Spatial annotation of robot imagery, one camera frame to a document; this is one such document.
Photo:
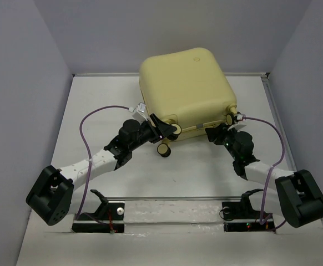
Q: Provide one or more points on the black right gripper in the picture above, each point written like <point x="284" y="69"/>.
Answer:
<point x="220" y="131"/>

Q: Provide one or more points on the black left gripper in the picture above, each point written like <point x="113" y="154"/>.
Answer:
<point x="162" y="129"/>

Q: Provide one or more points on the yellow hard-shell suitcase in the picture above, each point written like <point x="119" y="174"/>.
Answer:
<point x="188" y="90"/>

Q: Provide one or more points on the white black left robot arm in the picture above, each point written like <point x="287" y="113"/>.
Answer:
<point x="51" y="195"/>

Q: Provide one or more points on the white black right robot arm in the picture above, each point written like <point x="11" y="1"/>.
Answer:
<point x="300" y="200"/>

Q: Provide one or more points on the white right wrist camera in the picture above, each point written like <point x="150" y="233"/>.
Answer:
<point x="235" y="121"/>

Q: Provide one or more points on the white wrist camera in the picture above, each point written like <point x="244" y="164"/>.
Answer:
<point x="235" y="121"/>
<point x="139" y="113"/>

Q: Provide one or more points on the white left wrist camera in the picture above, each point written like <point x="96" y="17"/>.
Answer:
<point x="139" y="113"/>

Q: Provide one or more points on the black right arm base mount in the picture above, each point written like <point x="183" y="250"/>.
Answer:
<point x="238" y="217"/>

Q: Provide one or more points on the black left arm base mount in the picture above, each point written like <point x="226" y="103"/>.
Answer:
<point x="107" y="218"/>

